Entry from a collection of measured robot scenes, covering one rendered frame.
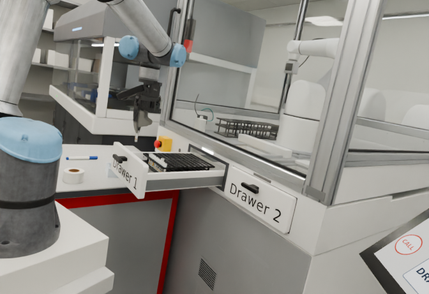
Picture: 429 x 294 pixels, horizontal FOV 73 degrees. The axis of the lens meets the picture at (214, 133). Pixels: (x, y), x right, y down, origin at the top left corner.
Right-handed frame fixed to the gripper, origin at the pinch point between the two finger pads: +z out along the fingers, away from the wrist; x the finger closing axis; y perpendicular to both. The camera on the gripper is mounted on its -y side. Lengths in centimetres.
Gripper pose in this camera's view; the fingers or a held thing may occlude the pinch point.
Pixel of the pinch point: (136, 129)
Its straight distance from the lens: 117.9
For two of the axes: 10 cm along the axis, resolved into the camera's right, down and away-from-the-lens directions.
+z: -1.7, 9.7, 1.6
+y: 9.8, 1.8, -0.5
